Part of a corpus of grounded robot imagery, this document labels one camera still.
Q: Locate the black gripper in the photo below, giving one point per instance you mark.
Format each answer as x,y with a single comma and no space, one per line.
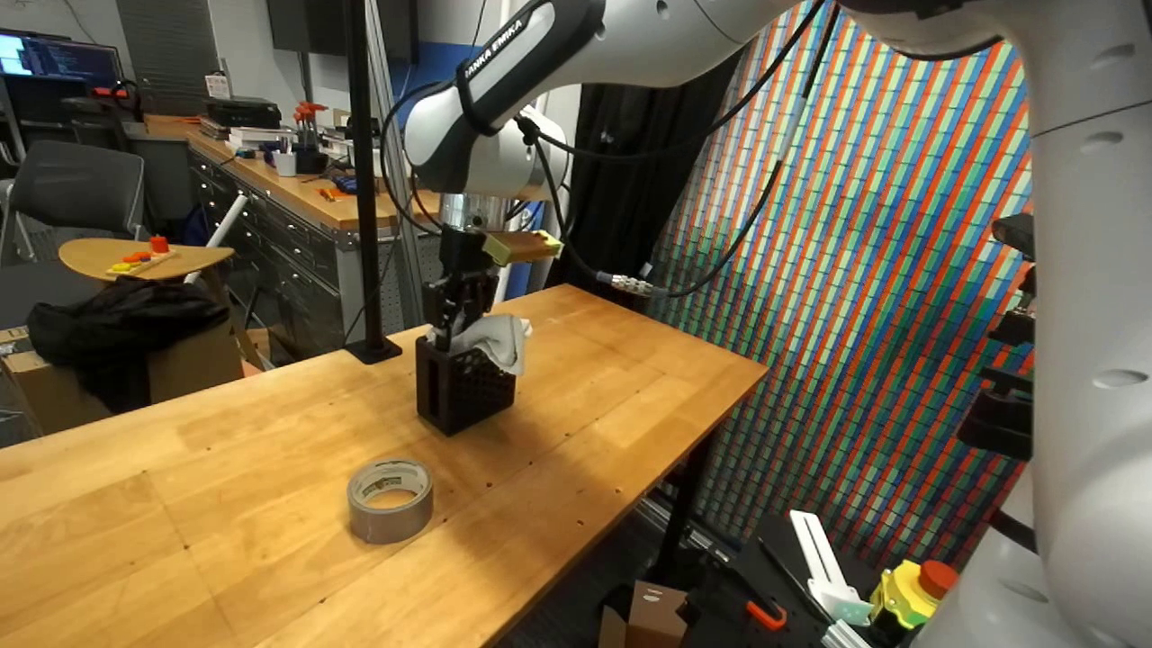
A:
471,252

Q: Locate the white cloth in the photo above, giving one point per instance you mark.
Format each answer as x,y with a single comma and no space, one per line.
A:
501,338

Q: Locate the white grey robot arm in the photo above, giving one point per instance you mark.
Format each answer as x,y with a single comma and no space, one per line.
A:
1081,240

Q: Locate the black mesh basket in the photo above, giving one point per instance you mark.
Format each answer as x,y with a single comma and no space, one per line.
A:
461,400

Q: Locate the black vertical pole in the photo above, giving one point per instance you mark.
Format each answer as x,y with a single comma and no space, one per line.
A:
364,182

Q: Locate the wooden top grey workbench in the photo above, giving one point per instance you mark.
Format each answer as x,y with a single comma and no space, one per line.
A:
289,229

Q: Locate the black curtain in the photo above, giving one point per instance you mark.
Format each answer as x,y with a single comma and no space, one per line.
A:
626,182

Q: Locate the red spray bottle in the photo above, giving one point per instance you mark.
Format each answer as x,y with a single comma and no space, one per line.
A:
310,136

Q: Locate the white leaning tube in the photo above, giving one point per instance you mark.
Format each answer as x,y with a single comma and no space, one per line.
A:
218,240

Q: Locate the tan cardboard box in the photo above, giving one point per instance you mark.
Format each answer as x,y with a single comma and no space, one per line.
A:
199,360

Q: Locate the black flat device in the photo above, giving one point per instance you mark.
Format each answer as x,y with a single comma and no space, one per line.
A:
243,111

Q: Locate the black metal table leg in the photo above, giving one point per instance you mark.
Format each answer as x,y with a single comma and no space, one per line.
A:
681,516

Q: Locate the small orange objects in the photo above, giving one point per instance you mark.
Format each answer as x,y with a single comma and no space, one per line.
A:
147,252

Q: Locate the black bag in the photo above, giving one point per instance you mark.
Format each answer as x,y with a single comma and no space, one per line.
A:
110,330

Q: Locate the brown cardboard box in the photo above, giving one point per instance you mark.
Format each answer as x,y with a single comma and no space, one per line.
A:
657,614

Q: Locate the round wooden stool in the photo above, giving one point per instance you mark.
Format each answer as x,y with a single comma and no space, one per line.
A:
97,252

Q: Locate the colourful patterned backdrop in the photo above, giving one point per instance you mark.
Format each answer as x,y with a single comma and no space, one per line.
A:
841,298

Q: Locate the dark office chair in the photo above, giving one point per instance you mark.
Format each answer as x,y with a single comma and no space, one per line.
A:
76,183

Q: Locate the lit computer monitor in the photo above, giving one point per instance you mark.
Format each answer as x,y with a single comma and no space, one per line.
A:
47,56

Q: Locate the yellow red emergency stop button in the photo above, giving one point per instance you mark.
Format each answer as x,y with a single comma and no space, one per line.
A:
907,594

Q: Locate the yellow wooden camera mount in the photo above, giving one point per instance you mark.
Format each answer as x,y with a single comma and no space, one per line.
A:
526,247

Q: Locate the grey duct tape roll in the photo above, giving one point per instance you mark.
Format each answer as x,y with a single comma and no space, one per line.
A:
364,506

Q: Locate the white metal bracket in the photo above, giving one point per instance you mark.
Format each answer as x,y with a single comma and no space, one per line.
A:
817,564

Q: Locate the black camera on stand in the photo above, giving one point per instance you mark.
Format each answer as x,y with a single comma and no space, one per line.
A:
1004,420

